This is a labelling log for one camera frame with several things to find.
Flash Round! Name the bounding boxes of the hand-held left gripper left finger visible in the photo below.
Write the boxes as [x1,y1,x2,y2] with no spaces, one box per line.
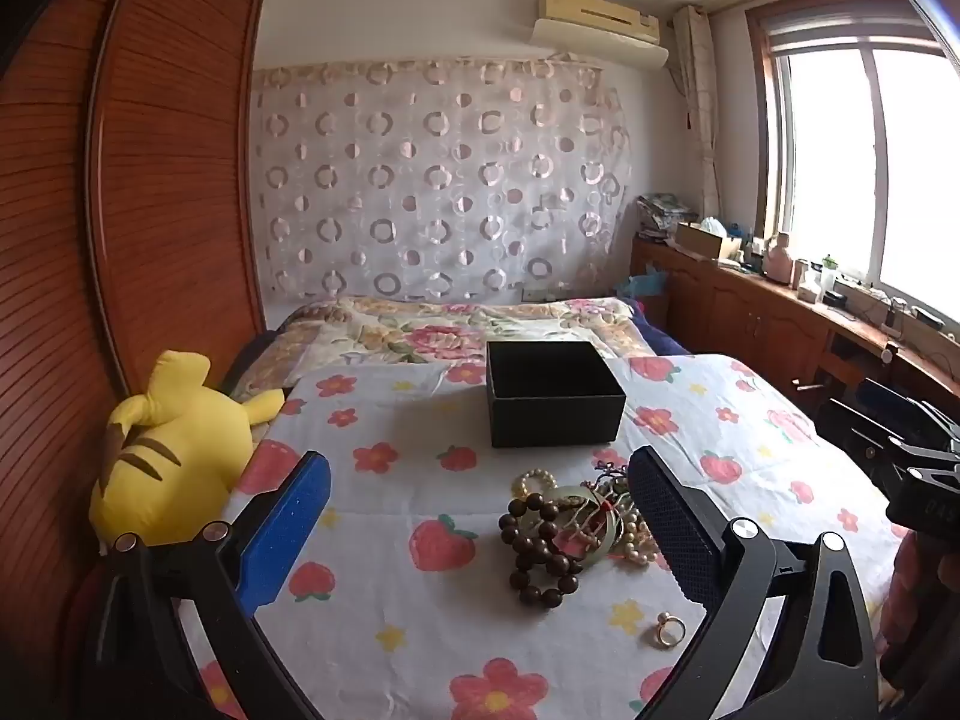
[86,451,332,720]

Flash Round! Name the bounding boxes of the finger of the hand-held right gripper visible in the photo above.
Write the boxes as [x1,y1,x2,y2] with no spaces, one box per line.
[855,377,960,442]
[816,396,912,466]

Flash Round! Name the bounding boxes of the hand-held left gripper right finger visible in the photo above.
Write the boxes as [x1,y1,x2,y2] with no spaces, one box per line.
[626,446,878,720]

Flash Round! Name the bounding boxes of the pale green jade bangle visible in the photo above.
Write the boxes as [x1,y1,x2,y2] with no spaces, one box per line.
[536,486,623,567]

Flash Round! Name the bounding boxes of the dark wooden bead bracelet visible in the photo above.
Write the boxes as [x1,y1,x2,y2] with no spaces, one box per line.
[499,493,584,611]

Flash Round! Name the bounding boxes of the black square box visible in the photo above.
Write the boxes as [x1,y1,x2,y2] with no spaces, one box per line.
[485,340,627,449]

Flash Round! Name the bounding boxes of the yellow plush toy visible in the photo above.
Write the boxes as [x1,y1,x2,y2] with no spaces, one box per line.
[88,350,286,548]

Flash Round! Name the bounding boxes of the strawberry flower print sheet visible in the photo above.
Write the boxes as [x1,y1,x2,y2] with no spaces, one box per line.
[176,352,912,720]

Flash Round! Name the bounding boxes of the pink bottle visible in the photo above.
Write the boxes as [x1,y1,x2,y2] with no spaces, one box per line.
[763,232,794,286]

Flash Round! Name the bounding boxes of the floral quilt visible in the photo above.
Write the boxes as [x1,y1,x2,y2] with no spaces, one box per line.
[229,296,665,402]

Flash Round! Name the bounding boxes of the cardboard box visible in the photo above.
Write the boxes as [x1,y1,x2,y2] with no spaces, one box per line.
[675,221,743,262]

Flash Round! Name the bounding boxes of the blue plastic bag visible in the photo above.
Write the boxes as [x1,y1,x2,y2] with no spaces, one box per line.
[616,266,668,301]

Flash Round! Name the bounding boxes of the stack of magazines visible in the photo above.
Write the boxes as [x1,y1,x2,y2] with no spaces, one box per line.
[637,193,702,241]

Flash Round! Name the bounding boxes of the beige window curtain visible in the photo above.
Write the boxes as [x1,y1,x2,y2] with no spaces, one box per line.
[673,6,725,222]

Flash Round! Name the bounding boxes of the circle pattern sheer curtain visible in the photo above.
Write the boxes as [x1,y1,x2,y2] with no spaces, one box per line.
[251,52,631,301]

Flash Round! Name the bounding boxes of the brown wooden wardrobe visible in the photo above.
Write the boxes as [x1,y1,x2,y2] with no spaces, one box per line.
[0,0,268,720]

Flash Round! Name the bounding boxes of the white pearl necklace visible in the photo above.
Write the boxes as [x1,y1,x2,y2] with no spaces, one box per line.
[600,495,676,571]

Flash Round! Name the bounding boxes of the cream pearl bracelet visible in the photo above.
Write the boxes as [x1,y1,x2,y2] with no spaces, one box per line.
[512,469,560,500]

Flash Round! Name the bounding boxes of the wooden frame window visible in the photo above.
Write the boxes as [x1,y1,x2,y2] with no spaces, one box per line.
[746,0,960,338]

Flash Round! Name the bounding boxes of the wall air conditioner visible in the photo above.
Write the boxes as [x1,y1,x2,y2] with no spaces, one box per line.
[530,0,670,70]

